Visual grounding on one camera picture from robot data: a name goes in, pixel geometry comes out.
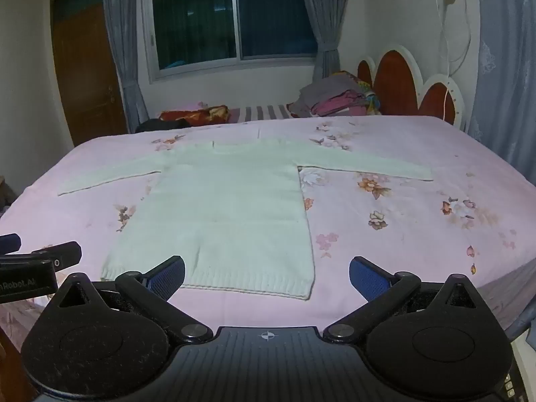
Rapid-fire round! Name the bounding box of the grey-blue window curtain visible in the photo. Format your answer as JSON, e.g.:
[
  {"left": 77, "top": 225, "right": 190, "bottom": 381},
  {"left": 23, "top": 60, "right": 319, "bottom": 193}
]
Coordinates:
[
  {"left": 102, "top": 0, "right": 149, "bottom": 132},
  {"left": 297, "top": 0, "right": 350, "bottom": 82}
]

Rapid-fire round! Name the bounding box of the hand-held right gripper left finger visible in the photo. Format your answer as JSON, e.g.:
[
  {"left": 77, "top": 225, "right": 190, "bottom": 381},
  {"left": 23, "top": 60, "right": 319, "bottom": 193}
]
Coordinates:
[{"left": 54, "top": 255, "right": 214, "bottom": 345}]

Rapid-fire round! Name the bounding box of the red and white headboard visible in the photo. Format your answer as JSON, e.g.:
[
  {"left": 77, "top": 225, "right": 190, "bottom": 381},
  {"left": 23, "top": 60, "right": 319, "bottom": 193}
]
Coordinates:
[{"left": 356, "top": 42, "right": 467, "bottom": 130}]

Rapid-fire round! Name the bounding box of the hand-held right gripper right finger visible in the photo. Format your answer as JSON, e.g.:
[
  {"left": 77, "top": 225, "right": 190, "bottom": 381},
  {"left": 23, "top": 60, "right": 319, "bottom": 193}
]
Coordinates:
[{"left": 322, "top": 255, "right": 483, "bottom": 344}]

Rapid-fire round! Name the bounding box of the red floral blanket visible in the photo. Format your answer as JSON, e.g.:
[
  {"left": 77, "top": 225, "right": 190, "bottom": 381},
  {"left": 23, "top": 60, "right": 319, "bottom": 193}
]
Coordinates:
[{"left": 158, "top": 106, "right": 230, "bottom": 127}]

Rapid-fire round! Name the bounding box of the pink floral bed sheet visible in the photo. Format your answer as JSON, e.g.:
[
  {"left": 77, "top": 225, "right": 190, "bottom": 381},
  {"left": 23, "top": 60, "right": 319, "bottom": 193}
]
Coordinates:
[{"left": 0, "top": 115, "right": 536, "bottom": 344}]

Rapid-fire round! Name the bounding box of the pale blue patterned curtain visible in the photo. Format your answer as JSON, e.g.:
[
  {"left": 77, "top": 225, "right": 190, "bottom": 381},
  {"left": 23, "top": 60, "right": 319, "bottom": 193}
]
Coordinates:
[{"left": 467, "top": 0, "right": 536, "bottom": 177}]

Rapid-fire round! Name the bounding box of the white device with buttons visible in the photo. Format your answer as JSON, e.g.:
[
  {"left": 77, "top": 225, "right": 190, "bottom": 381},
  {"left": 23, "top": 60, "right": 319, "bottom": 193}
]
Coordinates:
[{"left": 500, "top": 331, "right": 534, "bottom": 402}]

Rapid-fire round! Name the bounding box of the white charging cable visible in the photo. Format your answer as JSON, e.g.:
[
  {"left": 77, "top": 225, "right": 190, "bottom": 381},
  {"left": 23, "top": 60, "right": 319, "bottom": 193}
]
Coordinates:
[{"left": 438, "top": 0, "right": 472, "bottom": 122}]

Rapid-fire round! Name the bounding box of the white towel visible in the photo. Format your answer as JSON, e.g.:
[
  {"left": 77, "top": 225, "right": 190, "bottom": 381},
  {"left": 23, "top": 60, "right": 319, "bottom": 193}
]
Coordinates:
[{"left": 56, "top": 139, "right": 434, "bottom": 301}]

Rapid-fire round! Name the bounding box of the black cloth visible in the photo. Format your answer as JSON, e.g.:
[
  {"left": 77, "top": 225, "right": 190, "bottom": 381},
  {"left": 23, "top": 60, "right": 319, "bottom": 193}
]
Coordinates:
[{"left": 135, "top": 118, "right": 189, "bottom": 133}]

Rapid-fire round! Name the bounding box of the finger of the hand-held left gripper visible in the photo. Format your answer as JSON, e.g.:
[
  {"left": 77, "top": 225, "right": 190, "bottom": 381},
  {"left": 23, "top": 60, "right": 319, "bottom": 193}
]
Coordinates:
[
  {"left": 31, "top": 242, "right": 82, "bottom": 271},
  {"left": 0, "top": 233, "right": 21, "bottom": 256}
]

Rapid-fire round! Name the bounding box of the brown wooden door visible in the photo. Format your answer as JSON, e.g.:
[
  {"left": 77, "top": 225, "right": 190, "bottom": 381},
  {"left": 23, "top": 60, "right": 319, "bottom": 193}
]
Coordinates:
[{"left": 50, "top": 0, "right": 128, "bottom": 147}]

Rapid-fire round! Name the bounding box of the sliding glass window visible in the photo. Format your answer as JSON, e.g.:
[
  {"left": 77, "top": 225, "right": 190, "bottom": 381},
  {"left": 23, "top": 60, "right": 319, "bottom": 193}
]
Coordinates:
[{"left": 142, "top": 0, "right": 317, "bottom": 82}]

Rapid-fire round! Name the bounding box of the grey striped cloth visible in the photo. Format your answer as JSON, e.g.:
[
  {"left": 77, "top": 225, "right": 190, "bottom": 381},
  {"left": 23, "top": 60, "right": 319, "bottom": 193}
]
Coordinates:
[{"left": 228, "top": 104, "right": 294, "bottom": 123}]

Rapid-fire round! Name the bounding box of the pile of mixed clothes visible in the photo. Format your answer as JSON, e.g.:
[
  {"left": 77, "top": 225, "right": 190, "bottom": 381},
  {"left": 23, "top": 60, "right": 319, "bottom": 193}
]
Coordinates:
[{"left": 287, "top": 71, "right": 384, "bottom": 119}]

